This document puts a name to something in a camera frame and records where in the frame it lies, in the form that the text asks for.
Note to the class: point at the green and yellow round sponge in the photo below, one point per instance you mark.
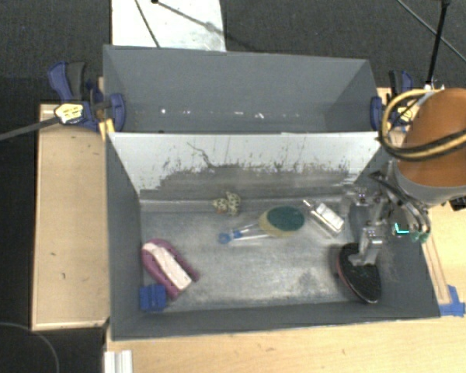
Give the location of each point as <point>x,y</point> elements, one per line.
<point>285,218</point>

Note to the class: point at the grey metal bin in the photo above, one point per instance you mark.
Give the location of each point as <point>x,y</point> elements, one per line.
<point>237,91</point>

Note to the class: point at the pale wood board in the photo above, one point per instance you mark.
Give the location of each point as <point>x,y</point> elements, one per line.
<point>70,227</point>

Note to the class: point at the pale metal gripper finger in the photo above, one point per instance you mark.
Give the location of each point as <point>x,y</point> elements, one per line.
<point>358,202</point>
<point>369,243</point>

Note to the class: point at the white and pink block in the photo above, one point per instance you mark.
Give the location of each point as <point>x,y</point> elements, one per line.
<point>171,266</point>

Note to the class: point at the yellow spotted toy animal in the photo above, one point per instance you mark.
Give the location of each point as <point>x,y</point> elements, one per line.
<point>229,203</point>

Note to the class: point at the black and red flat teardrop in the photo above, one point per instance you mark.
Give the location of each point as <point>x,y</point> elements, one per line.
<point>363,282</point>

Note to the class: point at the blue ribbed block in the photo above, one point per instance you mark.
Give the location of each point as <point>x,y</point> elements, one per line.
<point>152,297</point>

